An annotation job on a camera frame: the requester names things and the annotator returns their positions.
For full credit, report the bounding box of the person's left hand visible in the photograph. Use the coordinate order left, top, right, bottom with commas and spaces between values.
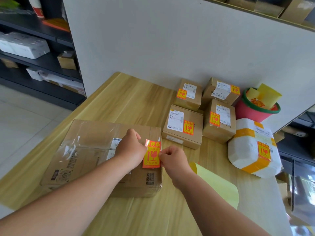
115, 129, 148, 175

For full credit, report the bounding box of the person's right hand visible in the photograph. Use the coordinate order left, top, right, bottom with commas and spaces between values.
159, 145, 195, 189

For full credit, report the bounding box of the orange and yellow warning sticker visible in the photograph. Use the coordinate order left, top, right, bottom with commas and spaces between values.
142, 139, 162, 169

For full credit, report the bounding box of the person's right forearm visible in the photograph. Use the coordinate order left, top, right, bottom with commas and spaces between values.
171, 170, 272, 236

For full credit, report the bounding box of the person's left forearm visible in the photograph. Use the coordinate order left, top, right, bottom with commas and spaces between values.
0, 155, 131, 236

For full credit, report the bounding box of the flat wide small cardboard box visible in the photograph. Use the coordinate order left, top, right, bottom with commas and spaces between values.
162, 105, 204, 150

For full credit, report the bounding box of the large taped cardboard box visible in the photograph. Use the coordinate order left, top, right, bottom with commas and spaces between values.
40, 119, 163, 198

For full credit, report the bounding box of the tall small cardboard box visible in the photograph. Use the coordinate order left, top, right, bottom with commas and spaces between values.
203, 99, 236, 145

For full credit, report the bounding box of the yellow sticker backing paper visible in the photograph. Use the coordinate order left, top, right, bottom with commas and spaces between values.
189, 162, 240, 210

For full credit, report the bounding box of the small cube cardboard box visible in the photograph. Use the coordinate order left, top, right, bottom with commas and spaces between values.
174, 79, 203, 111

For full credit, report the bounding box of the small cardboard box signed label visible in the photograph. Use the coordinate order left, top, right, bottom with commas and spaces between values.
200, 77, 241, 106

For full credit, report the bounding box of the white foam parcel yellow tape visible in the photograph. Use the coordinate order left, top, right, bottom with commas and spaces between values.
228, 118, 282, 179

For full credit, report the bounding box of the red bucket green rim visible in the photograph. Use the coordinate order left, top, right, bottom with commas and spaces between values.
234, 88, 281, 123

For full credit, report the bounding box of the clear wrapped flat parcel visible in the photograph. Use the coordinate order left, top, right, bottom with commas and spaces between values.
39, 72, 86, 97

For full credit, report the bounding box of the yellow sticker sheets roll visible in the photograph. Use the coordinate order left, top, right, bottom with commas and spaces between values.
246, 83, 282, 109

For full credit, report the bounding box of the small open cardboard box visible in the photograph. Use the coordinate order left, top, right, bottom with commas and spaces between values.
57, 51, 77, 70

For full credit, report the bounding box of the black metal shelf unit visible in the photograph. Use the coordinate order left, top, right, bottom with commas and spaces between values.
0, 0, 87, 111

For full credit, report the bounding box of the small white box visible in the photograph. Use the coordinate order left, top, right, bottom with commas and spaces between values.
26, 67, 45, 82

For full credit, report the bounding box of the dark shelf unit with parcels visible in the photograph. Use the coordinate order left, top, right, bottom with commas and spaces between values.
274, 106, 315, 227

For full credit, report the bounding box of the orange flat packet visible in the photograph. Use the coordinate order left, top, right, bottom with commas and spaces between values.
41, 18, 71, 32

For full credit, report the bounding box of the white wrapped package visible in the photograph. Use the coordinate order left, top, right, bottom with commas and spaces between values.
0, 31, 51, 60

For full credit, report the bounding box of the brown cardboard box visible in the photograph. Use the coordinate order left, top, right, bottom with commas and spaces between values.
226, 0, 285, 18
279, 0, 315, 25

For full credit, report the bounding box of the red and white container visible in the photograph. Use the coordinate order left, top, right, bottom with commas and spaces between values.
27, 0, 45, 19

